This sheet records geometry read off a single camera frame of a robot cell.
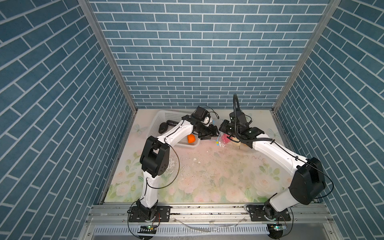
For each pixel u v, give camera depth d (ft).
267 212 2.16
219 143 2.77
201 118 2.45
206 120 2.76
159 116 3.45
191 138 3.18
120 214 2.47
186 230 2.32
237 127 2.06
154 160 1.70
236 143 2.25
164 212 2.44
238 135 2.03
